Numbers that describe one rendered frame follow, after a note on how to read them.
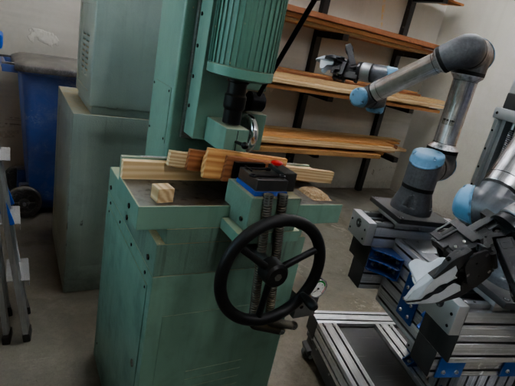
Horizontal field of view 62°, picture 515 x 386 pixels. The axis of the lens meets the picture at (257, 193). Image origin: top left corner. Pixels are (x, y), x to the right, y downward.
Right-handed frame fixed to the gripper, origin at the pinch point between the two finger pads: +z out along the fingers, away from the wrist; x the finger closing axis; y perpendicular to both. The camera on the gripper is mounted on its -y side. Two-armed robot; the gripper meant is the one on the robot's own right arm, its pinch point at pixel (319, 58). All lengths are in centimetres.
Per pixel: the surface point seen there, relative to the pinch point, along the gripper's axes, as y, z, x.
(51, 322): 150, 65, -13
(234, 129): 62, -16, -69
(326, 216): 72, -40, -44
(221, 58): 49, -11, -81
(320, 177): 59, -31, -34
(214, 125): 62, -8, -67
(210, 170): 74, -14, -70
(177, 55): 46, 9, -73
